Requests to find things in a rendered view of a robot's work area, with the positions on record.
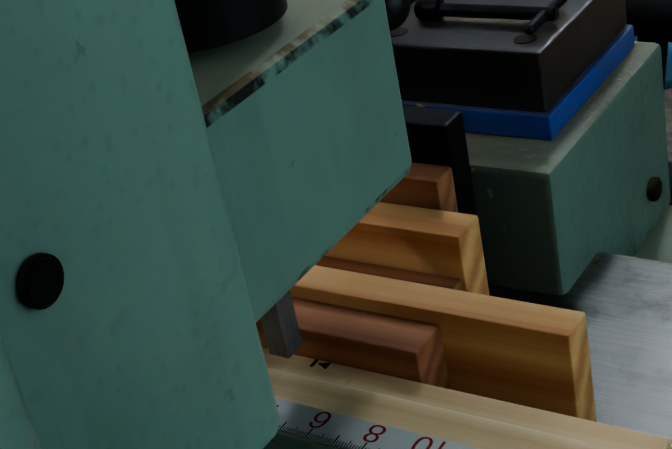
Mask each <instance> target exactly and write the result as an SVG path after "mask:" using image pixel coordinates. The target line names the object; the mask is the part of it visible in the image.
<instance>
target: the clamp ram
mask: <svg viewBox="0 0 672 449"><path fill-rule="evenodd" d="M403 112H404V118H405V124H406V130H407V136H408V142H409V148H410V153H411V159H412V162H414V163H423V164H431V165H440V166H449V167H451V168H452V174H453V181H454V187H455V194H456V200H457V207H458V213H464V214H471V215H477V211H476V204H475V198H474V191H473V184H472V177H471V170H470V163H469V156H468V150H467V143H466V136H465V129H464V122H463V115H462V113H461V112H460V111H457V110H445V109H434V108H423V107H412V106H403Z"/></svg>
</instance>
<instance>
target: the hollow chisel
mask: <svg viewBox="0 0 672 449"><path fill-rule="evenodd" d="M261 322H262V326H263V330H264V334H265V338H266V342H267V346H268V350H269V354H272V355H276V356H281V357H285V358H290V357H291V356H292V355H293V354H294V353H295V352H296V351H297V350H298V349H299V348H300V347H301V346H302V345H303V344H302V340H301V336H300V332H299V327H298V323H297V319H296V314H295V310H294V306H293V302H292V297H291V293H290V290H289V291H288V292H287V293H286V294H285V295H284V296H283V297H282V298H281V299H280V300H279V301H278V302H277V303H276V304H275V305H274V306H273V307H272V308H271V309H270V310H269V311H268V312H266V313H265V314H264V315H263V316H262V317H261Z"/></svg>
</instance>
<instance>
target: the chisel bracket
mask: <svg viewBox="0 0 672 449"><path fill-rule="evenodd" d="M287 3H288V7H287V10H286V12H285V14H284V15H283V16H282V17H281V18H280V19H279V20H278V21H277V22H275V23H274V24H273V25H271V26H270V27H268V28H266V29H265V30H263V31H261V32H259V33H257V34H255V35H252V36H250V37H247V38H245V39H242V40H239V41H237V42H234V43H231V44H227V45H223V46H220V47H216V48H211V49H207V50H202V51H196V52H189V53H188V56H189V60H190V64H191V68H192V72H193V76H194V80H195V84H196V88H197V92H198V96H199V100H200V104H201V108H202V112H203V116H204V120H205V124H206V127H207V131H208V135H209V139H210V143H211V147H212V151H213V155H214V159H215V163H216V167H217V171H218V175H219V179H220V183H221V187H222V191H223V195H224V199H225V203H226V207H227V211H228V215H229V219H230V223H231V227H232V231H233V234H234V238H235V242H236V246H237V250H238V254H239V258H240V262H241V266H242V270H243V274H244V278H245V282H246V286H247V290H248V294H249V298H250V302H251V306H252V310H253V314H254V318H255V322H257V321H258V320H259V319H260V318H261V317H262V316H263V315H264V314H265V313H266V312H268V311H269V310H270V309H271V308H272V307H273V306H274V305H275V304H276V303H277V302H278V301H279V300H280V299H281V298H282V297H283V296H284V295H285V294H286V293H287V292H288V291H289V290H290V289H291V288H292V287H293V286H294V285H295V284H296V283H297V282H298V281H299V280H300V279H301V278H302V277H303V276H304V275H305V274H306V273H307V272H308V271H309V270H310V269H311V268H312V267H313V266H314V265H315V264H316V263H317V262H318V261H319V260H320V259H321V258H322V257H323V256H324V255H325V254H326V253H327V252H328V251H329V250H331V249H332V248H333V247H334V246H335V245H336V244H337V243H338V242H339V241H340V240H341V239H342V238H343V237H344V236H345V235H346V234H347V233H348V232H349V231H350V230H351V229H352V228H353V227H354V226H355V225H356V224H357V223H358V222H359V221H360V220H361V219H362V218H363V217H364V216H365V215H366V214H367V213H368V212H369V211H370V210H371V209H372V208H373V207H374V206H375V205H376V204H377V203H378V202H379V201H380V200H381V199H382V198H383V197H384V196H385V195H386V194H387V193H388V192H389V191H390V190H391V189H392V188H394V187H395V186H396V185H397V184H398V183H399V182H400V181H401V180H402V179H403V178H404V177H405V176H406V175H407V174H408V173H409V171H410V168H411V163H412V159H411V153H410V148H409V142H408V136H407V130H406V124H405V118H404V112H403V106H402V100H401V94H400V89H399V83H398V77H397V71H396V65H395V59H394V53H393V47H392V41H391V36H390V30H389V24H388V18H387V12H386V6H385V0H287Z"/></svg>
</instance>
